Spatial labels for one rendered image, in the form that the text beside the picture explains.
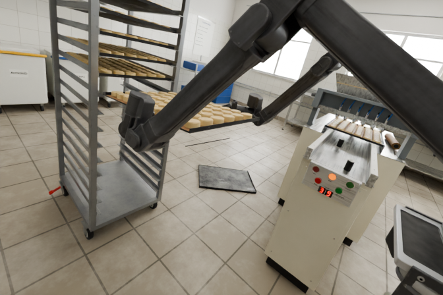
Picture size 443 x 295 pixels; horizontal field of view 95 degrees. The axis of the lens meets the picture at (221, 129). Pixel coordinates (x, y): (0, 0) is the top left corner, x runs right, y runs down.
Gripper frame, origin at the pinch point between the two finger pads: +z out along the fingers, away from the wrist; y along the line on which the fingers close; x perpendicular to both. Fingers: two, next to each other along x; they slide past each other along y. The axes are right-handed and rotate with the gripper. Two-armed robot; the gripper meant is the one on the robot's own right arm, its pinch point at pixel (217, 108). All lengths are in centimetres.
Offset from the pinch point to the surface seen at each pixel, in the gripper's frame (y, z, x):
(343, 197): -31, -67, 20
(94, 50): 18, 56, 2
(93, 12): 32, 56, 4
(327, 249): -65, -71, 19
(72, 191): -80, 88, -30
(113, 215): -82, 54, -13
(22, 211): -94, 115, -23
